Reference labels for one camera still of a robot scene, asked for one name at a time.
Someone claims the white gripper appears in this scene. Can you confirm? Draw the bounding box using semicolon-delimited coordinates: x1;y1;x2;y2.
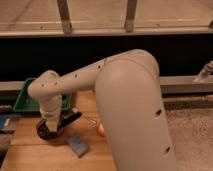
40;108;61;132

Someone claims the black handled brush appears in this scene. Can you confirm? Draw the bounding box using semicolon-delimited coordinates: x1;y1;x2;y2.
58;112;82;129

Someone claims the purple bowl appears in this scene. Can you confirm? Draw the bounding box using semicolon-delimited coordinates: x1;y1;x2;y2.
36;119;63;140

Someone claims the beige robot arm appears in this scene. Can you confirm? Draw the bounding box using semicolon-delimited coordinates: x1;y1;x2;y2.
28;49;177;171

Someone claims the green plastic tray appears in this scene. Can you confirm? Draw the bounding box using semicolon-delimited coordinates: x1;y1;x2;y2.
13;78;72;115

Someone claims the metal spoon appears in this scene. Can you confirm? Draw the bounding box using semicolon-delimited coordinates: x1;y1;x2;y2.
71;107;98;126

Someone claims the blue sponge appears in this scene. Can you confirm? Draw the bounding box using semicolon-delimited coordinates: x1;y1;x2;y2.
67;134;89;157

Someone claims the orange ball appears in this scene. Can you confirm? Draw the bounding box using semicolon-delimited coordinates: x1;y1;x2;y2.
97;124;105;137

